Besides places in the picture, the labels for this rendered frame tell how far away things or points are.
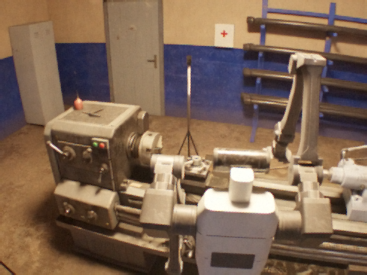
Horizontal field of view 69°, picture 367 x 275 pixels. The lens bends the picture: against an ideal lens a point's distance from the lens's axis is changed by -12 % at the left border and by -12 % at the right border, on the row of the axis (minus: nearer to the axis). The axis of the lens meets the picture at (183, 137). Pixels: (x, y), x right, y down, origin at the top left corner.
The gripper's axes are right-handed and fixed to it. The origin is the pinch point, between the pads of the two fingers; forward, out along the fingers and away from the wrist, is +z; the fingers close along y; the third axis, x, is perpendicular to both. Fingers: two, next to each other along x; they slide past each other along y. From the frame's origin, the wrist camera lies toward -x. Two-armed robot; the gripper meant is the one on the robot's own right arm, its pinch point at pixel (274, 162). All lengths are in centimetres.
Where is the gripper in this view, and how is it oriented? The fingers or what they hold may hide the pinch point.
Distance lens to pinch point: 152.6
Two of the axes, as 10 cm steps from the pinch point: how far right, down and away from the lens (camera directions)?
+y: -9.9, -0.6, 1.1
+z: 0.6, 5.4, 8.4
